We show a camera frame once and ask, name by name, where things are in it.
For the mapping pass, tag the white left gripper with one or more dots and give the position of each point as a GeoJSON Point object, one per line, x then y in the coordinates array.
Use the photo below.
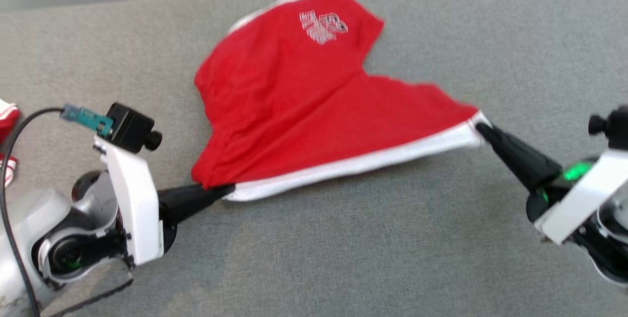
{"type": "Point", "coordinates": [137, 209]}

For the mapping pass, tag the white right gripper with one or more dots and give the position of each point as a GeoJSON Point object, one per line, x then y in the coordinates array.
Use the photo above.
{"type": "Point", "coordinates": [579, 204]}

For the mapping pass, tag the red shorts with white trim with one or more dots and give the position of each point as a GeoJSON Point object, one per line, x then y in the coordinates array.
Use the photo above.
{"type": "Point", "coordinates": [294, 101]}

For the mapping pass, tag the red basketball jersey white sleeves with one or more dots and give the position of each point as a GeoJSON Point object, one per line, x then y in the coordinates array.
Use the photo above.
{"type": "Point", "coordinates": [6, 116]}

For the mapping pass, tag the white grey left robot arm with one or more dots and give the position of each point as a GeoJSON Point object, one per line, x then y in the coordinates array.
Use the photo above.
{"type": "Point", "coordinates": [29, 228]}

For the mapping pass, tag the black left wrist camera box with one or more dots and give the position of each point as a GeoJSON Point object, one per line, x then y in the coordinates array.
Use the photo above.
{"type": "Point", "coordinates": [130, 125]}

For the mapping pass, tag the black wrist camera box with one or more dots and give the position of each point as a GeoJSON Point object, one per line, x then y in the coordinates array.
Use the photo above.
{"type": "Point", "coordinates": [618, 128]}
{"type": "Point", "coordinates": [130, 125]}

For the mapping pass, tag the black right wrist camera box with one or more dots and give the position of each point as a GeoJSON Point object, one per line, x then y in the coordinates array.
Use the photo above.
{"type": "Point", "coordinates": [618, 128]}

